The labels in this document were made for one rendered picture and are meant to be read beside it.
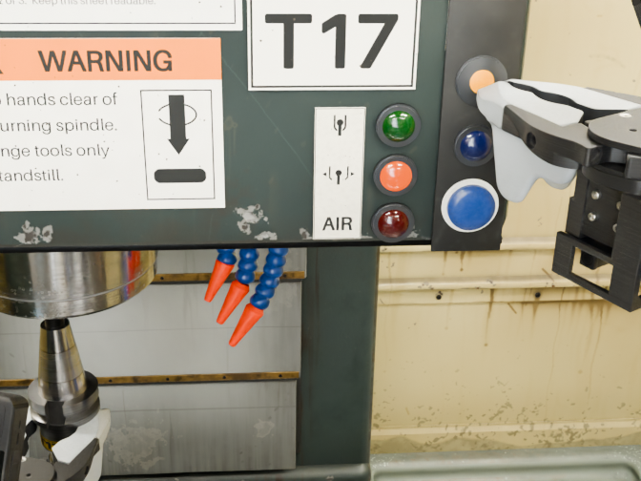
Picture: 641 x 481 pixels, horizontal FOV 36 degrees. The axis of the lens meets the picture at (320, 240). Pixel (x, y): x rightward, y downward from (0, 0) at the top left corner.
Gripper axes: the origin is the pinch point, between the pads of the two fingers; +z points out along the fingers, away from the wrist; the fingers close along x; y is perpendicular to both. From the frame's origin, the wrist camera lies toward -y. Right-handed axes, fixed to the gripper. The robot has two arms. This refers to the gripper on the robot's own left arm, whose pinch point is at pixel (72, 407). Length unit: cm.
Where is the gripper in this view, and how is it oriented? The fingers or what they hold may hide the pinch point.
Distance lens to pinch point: 95.8
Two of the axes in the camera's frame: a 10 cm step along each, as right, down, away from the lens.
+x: 9.7, 1.1, -2.0
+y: -0.1, 9.0, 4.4
